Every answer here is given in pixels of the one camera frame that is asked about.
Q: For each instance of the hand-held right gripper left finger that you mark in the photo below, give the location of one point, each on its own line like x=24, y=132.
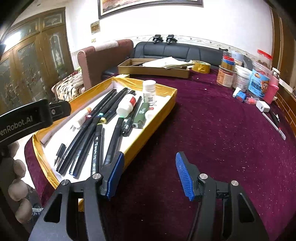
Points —
x=115, y=173

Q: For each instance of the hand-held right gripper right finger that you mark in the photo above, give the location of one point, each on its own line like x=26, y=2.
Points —
x=185, y=176

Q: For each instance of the black white-printed marker pen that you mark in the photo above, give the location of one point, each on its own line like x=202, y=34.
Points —
x=96, y=150

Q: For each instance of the row of black markers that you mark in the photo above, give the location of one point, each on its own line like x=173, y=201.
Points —
x=81, y=139

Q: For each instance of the gold tray box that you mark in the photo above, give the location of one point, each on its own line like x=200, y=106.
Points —
x=148, y=132

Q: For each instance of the black gel pen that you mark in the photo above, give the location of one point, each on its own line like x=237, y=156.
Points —
x=130, y=118

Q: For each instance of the white bottle orange cap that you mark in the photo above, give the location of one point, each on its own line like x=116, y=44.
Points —
x=81, y=117

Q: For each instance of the olive green lighter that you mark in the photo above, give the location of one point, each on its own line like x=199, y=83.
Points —
x=140, y=115

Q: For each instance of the small white plastic bottle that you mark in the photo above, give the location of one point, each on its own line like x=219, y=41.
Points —
x=150, y=114
x=149, y=91

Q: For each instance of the white red-label pill bottle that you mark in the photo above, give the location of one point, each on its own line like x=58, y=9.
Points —
x=126, y=105

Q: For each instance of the person's left hand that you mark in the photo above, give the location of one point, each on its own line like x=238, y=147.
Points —
x=18, y=190

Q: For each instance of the purple velvet tablecloth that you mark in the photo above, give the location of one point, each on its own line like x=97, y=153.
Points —
x=208, y=139

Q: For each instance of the spotted blanket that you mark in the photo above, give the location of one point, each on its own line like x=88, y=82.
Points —
x=67, y=87

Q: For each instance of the wooden glass-door cabinet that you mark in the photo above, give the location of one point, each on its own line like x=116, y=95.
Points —
x=34, y=58

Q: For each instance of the brown armchair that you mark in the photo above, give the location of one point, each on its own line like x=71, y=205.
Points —
x=99, y=62

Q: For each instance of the clear case red contents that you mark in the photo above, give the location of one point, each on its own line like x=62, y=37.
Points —
x=251, y=100

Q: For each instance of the white utility knife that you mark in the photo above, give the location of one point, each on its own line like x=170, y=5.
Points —
x=275, y=127

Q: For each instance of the white charger adapter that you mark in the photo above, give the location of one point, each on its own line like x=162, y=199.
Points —
x=262, y=106

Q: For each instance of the clear jar orange label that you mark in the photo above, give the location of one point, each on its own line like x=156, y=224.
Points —
x=225, y=77

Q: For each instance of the brown cardboard box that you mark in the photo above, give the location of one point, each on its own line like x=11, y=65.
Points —
x=152, y=73

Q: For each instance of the gold tape roll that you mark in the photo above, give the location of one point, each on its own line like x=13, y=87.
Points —
x=201, y=67

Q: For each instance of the white labelled jar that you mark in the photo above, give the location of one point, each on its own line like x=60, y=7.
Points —
x=241, y=78

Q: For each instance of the stack of papers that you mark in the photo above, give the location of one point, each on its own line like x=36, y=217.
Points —
x=168, y=62

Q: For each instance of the blue cartoon canister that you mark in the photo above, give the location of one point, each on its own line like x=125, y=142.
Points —
x=259, y=84

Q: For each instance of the pink knit-sleeved bottle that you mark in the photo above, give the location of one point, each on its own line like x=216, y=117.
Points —
x=271, y=90

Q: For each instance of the toothpick jar blue red lid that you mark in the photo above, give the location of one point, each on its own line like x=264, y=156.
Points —
x=227, y=60

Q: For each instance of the wooden brick-pattern counter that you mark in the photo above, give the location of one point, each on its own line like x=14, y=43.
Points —
x=286, y=104

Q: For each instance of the black leather sofa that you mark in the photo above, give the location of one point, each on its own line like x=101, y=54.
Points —
x=180, y=51

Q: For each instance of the long white box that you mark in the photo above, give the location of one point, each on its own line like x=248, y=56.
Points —
x=285, y=85

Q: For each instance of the black clamp device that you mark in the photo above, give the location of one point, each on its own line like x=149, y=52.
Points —
x=171, y=38
x=157, y=38

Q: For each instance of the clear jar red lid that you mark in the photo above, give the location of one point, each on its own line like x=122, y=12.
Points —
x=263, y=58

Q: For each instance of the small gold wall plaque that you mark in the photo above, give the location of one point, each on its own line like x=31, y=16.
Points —
x=95, y=27

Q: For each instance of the framed wall painting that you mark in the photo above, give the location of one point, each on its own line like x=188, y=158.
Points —
x=150, y=5

